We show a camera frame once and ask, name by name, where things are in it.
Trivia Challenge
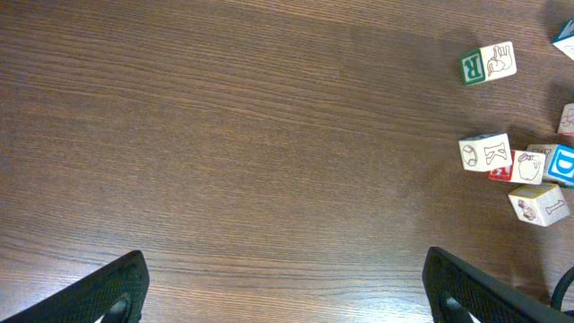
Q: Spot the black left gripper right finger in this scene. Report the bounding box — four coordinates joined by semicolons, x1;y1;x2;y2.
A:
422;247;573;323

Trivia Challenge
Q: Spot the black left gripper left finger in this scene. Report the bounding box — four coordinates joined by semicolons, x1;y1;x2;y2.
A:
7;250;150;323

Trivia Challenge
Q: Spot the red U wooden block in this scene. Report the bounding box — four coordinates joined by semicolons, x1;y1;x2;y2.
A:
557;103;574;136

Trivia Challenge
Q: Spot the wooden block number 1 car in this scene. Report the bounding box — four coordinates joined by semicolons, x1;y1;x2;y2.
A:
508;183;570;227

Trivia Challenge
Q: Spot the wooden block apple red letter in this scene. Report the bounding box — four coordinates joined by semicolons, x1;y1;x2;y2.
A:
488;150;546;185

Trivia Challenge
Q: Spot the wooden block K baseball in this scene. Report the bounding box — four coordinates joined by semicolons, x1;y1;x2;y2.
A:
458;133;513;172

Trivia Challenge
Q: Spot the blue D wooden block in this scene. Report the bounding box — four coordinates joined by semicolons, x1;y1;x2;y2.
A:
527;144;573;188

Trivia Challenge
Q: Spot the green R wooden block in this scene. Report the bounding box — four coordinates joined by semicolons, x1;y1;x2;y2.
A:
459;41;517;86

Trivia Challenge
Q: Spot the wooden block number 2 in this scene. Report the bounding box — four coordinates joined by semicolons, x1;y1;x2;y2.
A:
552;19;574;60

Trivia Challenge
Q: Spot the black cable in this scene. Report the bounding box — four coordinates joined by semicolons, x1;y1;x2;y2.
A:
550;266;574;313

